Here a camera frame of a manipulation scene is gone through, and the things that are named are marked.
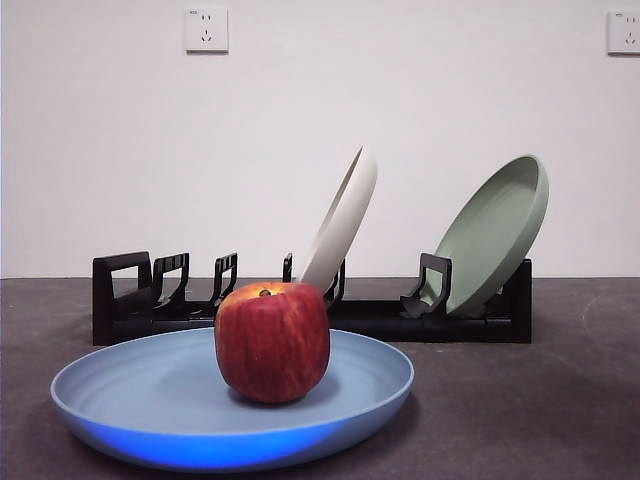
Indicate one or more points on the red apple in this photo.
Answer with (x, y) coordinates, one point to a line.
(272, 345)

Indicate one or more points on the blue plate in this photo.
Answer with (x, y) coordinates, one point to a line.
(150, 400)

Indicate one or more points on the cream white plate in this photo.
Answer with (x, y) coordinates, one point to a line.
(350, 210)

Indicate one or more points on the black plate rack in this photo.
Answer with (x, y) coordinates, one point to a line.
(450, 330)

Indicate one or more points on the green plate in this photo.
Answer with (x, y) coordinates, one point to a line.
(490, 235)

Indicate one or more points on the white wall socket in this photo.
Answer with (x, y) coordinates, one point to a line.
(625, 32)
(207, 30)

